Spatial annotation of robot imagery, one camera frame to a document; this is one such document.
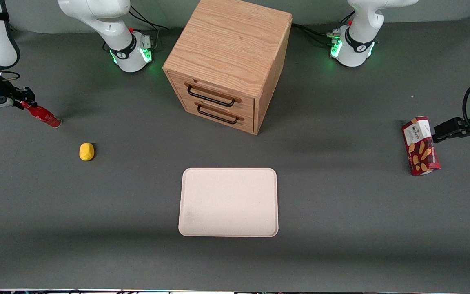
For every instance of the red coke bottle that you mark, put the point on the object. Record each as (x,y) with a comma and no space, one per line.
(43,114)

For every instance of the wooden drawer cabinet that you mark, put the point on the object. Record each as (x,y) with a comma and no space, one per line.
(231,41)

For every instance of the cream rectangular tray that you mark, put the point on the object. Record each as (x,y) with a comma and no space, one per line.
(229,202)

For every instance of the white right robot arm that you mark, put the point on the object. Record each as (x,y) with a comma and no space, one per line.
(108,24)

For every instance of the red shortbread cookie box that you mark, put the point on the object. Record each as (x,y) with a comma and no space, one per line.
(422,149)

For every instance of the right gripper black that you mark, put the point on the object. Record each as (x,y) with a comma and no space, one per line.
(7,92)

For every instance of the wooden drawer front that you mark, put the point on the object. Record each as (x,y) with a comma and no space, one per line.
(229,123)
(218,90)

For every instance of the grey base connector block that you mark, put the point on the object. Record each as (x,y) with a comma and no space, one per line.
(146,42)
(333,37)

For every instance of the yellow toy lemon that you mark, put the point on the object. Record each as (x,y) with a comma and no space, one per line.
(87,152)

